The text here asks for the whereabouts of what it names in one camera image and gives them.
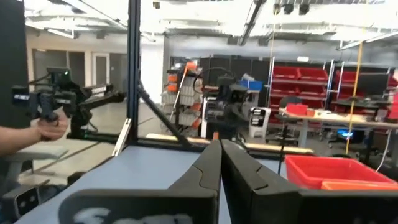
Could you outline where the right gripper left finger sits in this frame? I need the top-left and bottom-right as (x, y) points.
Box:
(58, 139), (223, 224)

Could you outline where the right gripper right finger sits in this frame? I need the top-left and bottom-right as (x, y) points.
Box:
(220, 139), (398, 224)

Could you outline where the red plastic basket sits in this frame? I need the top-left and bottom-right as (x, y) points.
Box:
(284, 154), (397, 190)

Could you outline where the orange plastic basket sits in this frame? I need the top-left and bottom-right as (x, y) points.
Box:
(320, 180), (398, 192)

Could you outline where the person's forearm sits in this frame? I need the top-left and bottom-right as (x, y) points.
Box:
(0, 125), (43, 157)

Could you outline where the blue-grey table mat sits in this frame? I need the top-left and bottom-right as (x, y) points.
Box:
(14, 144), (290, 224)

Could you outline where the white small cabinet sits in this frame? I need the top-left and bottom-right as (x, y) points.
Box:
(248, 106), (272, 138)

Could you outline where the black office chair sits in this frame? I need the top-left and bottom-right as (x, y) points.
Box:
(266, 95), (308, 147)

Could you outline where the white cart with orange bins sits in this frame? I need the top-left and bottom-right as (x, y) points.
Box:
(160, 61), (203, 133)

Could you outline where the red box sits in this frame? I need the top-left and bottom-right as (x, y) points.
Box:
(285, 103), (309, 117)

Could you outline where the blue storage bin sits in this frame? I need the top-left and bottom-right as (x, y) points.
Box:
(238, 79), (264, 92)

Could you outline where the wooden desk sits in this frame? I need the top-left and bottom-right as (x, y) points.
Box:
(277, 107), (398, 162)

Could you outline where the red bin storage rack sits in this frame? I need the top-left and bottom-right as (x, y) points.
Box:
(332, 61), (398, 123)
(267, 57), (334, 126)

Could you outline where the person's hand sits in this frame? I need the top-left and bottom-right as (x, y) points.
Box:
(36, 108), (70, 142)

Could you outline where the black monitor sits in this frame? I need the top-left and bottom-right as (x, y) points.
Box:
(356, 72), (390, 98)

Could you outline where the grey armrest pad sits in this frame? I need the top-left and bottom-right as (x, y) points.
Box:
(0, 144), (70, 163)

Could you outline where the black panel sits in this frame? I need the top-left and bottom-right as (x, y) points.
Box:
(0, 0), (27, 129)

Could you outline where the silver metal bracket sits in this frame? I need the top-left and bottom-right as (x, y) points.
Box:
(111, 118), (133, 157)

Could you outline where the white cable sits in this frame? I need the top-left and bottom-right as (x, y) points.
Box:
(375, 129), (391, 174)

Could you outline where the yellow power cord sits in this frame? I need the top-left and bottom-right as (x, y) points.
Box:
(344, 40), (364, 155)

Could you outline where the black aluminium table frame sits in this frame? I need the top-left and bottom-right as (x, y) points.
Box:
(67, 0), (315, 156)

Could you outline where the grey camera box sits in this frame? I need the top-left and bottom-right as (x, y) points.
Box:
(0, 185), (42, 222)

